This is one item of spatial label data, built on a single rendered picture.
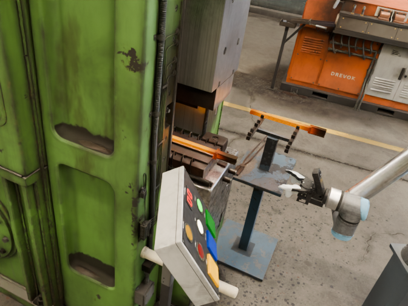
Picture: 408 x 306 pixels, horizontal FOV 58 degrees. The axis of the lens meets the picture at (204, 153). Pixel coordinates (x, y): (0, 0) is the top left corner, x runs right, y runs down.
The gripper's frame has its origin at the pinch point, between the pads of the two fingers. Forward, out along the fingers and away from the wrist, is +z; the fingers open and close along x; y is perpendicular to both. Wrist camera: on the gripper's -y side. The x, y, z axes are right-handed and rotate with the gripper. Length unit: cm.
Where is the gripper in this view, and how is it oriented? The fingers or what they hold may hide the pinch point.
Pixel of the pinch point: (282, 176)
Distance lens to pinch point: 165.3
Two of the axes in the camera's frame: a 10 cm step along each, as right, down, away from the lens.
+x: 4.0, -4.7, 7.9
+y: -1.2, 8.3, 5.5
